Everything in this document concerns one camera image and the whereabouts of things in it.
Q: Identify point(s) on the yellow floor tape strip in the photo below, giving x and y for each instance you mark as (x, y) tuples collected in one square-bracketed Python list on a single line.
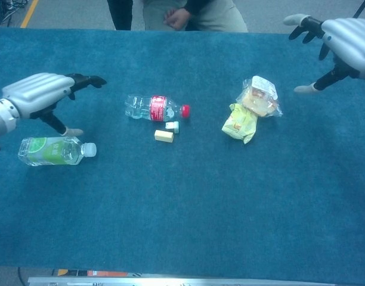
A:
[(29, 13)]

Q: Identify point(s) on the aluminium rail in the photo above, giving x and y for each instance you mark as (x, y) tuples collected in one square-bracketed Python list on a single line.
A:
[(170, 281)]

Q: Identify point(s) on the yellow snack bag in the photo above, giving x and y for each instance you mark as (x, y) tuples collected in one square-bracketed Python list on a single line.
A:
[(239, 125)]

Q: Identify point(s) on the black tripod stand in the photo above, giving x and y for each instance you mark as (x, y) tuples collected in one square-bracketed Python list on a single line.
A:
[(361, 9)]

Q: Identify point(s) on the orange black floor object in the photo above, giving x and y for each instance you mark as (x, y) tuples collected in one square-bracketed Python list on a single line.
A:
[(105, 273)]

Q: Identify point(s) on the small teal white block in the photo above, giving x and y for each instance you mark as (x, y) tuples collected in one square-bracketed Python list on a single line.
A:
[(174, 126)]

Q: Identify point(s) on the clear bottle green label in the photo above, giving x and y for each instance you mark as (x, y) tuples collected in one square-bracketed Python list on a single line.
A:
[(51, 152)]

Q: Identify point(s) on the person in beige trousers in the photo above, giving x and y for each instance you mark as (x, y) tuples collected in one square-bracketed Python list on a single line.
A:
[(218, 18)]

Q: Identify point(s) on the small yellow block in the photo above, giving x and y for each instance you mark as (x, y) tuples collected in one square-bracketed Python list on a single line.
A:
[(164, 136)]

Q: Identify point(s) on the sandwich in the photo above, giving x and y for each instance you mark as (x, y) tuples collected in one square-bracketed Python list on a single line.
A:
[(260, 101)]

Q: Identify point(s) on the clear bottle red label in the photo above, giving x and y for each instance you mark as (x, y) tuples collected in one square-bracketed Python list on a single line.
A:
[(140, 107)]

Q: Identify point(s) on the person in dark trousers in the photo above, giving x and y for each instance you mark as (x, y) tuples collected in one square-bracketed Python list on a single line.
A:
[(120, 15)]

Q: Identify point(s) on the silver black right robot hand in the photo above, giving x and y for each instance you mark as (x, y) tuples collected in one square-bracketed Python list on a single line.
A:
[(352, 44)]

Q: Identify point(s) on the teal table cloth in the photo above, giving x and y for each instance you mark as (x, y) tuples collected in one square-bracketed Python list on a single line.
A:
[(81, 223)]

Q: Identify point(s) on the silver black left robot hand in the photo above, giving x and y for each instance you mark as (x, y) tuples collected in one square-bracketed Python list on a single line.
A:
[(36, 92)]

